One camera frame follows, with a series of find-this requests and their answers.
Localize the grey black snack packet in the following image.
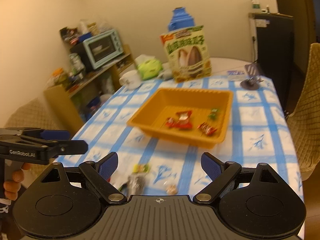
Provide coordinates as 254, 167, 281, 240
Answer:
119, 174, 146, 198

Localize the green yellow candy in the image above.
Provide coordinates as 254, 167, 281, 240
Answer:
132, 163, 150, 173

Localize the small beige candy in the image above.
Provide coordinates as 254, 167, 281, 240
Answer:
165, 184, 178, 196

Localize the left hand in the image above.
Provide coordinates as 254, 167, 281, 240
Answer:
3, 163, 31, 201

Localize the red gold candy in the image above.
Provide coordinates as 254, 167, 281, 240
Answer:
197, 122, 217, 137

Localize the blue checkered tablecloth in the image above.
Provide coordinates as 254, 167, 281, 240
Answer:
57, 76, 303, 196

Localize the wooden shelf unit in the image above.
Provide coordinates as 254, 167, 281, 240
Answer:
43, 44, 136, 136

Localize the glass jar with lid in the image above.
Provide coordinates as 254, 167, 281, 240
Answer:
52, 68, 69, 87

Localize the green candy in tray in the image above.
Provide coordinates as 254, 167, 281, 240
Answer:
208, 108, 220, 120

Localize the orange plastic tray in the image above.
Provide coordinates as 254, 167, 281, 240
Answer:
127, 88, 233, 148

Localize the red snack packet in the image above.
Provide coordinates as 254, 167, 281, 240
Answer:
165, 110, 193, 130

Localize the grey phone stand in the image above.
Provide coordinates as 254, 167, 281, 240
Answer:
240, 62, 262, 90

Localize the quilted beige chair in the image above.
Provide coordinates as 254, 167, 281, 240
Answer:
287, 43, 320, 180

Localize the small clear blue box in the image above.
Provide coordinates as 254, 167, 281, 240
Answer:
227, 70, 247, 81

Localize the white ceramic mug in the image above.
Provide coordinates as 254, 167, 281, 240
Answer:
119, 70, 142, 90

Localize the light blue toaster oven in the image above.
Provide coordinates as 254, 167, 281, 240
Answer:
82, 29, 124, 70

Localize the green tissue pack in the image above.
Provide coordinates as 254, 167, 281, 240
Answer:
135, 54, 163, 81

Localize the grey folded cloth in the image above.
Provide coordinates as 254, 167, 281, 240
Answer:
157, 62, 173, 81

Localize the sunflower seed bag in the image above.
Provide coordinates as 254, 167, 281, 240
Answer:
160, 25, 212, 83

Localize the black cabinet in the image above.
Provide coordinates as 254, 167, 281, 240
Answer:
248, 13, 294, 109

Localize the blue thermos jug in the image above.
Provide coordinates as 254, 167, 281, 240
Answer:
168, 7, 195, 31

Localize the plastic bottle on cabinet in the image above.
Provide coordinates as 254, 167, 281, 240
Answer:
250, 0, 261, 13

